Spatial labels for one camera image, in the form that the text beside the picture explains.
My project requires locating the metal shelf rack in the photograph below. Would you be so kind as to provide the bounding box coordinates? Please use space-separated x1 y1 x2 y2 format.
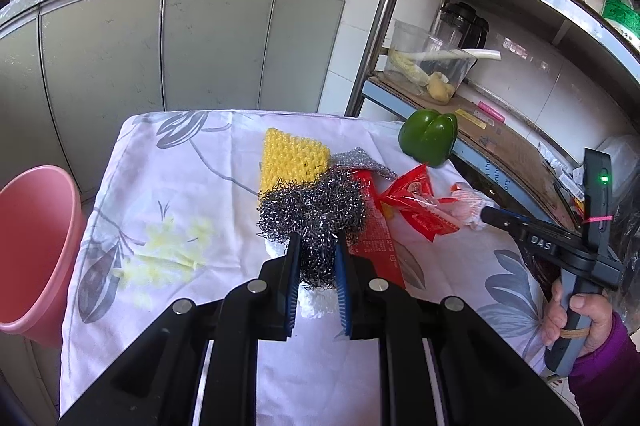
344 0 640 227

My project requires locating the ginger root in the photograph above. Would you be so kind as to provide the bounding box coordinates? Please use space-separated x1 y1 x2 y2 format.
426 71 457 105

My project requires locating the black kettle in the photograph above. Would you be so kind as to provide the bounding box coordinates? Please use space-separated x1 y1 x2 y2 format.
431 2 489 48

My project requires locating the silver mesh cloth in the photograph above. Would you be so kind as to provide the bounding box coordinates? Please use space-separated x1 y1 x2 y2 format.
330 147 397 180

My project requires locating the red clear plastic wrapper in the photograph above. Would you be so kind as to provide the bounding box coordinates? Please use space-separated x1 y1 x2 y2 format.
381 165 498 242

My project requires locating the white leek stalk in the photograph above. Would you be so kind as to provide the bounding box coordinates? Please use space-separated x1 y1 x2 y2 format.
402 48 501 62

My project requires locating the steel wool scrubber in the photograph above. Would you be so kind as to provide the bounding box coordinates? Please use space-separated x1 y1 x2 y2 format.
258 167 368 290

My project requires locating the white foam net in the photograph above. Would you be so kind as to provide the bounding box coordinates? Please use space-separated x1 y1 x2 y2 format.
296 250 338 319

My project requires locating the right hand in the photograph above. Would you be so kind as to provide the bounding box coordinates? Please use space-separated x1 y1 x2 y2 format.
541 279 613 357

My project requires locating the red snack wrapper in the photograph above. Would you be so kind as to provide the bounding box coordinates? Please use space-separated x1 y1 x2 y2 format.
349 169 406 289

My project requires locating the clear plastic container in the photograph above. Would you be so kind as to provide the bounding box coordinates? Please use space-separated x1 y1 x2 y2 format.
384 20 477 105

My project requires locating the purple right sleeve forearm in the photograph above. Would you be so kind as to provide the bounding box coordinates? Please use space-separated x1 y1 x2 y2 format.
568 313 640 425

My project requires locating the yellow knitted dishcloth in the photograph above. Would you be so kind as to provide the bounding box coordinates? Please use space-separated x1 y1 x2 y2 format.
259 127 331 198

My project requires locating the cardboard shelf liner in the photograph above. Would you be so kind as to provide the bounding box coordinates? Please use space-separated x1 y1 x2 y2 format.
362 74 575 230

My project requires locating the pink plastic bucket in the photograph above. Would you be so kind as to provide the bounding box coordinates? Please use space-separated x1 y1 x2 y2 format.
1 165 86 349

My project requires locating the grey kitchen cabinet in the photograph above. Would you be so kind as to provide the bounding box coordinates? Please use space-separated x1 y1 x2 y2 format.
1 0 346 197

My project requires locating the green bell pepper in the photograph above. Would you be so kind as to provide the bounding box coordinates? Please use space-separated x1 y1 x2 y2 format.
398 109 458 167

